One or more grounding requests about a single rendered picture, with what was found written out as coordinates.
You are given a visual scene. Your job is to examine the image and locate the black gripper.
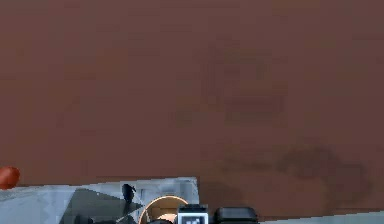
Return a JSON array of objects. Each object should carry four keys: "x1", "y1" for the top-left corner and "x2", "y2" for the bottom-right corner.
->
[{"x1": 147, "y1": 218, "x2": 178, "y2": 224}]

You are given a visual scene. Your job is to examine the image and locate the tan round bowl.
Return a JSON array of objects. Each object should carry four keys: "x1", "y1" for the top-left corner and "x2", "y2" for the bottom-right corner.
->
[{"x1": 137, "y1": 195, "x2": 190, "y2": 224}]

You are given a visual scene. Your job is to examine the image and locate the black tap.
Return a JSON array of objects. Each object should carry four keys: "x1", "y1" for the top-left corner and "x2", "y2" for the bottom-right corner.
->
[{"x1": 121, "y1": 183, "x2": 137, "y2": 205}]

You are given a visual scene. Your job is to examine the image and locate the dark grey sink basin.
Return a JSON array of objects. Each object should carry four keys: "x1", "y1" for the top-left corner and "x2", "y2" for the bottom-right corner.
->
[{"x1": 58, "y1": 187, "x2": 145, "y2": 224}]

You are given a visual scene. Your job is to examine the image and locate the red round tomato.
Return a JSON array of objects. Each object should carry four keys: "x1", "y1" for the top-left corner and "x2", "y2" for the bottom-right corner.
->
[{"x1": 0, "y1": 165, "x2": 21, "y2": 191}]

